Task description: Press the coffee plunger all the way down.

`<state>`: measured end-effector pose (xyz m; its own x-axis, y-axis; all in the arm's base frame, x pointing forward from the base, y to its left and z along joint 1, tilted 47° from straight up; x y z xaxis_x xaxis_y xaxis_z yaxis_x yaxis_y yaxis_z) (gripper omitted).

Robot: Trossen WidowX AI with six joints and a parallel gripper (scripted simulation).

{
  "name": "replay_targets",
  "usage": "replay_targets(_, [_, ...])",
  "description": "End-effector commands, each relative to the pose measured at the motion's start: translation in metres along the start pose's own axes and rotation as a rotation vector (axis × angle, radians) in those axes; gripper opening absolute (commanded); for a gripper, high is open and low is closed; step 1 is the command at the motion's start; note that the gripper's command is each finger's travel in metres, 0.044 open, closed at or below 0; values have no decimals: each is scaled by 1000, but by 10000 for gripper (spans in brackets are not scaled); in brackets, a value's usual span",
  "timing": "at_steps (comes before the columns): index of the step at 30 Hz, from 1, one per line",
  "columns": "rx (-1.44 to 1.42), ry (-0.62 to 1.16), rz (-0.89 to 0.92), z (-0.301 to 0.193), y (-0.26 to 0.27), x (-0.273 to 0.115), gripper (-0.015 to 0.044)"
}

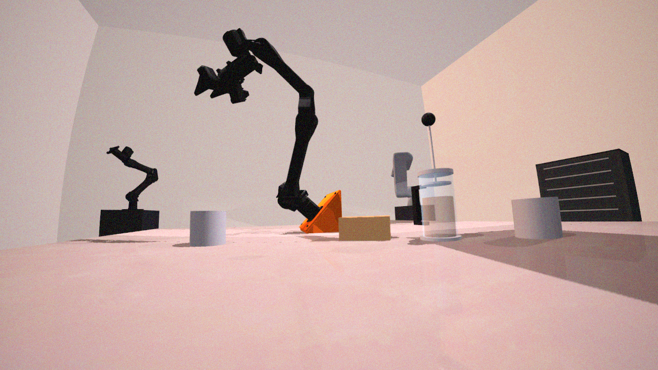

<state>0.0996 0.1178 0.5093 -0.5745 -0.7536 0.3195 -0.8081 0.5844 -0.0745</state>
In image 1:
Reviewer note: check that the glass french press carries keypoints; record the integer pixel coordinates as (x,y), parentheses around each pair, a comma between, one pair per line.
(438,206)

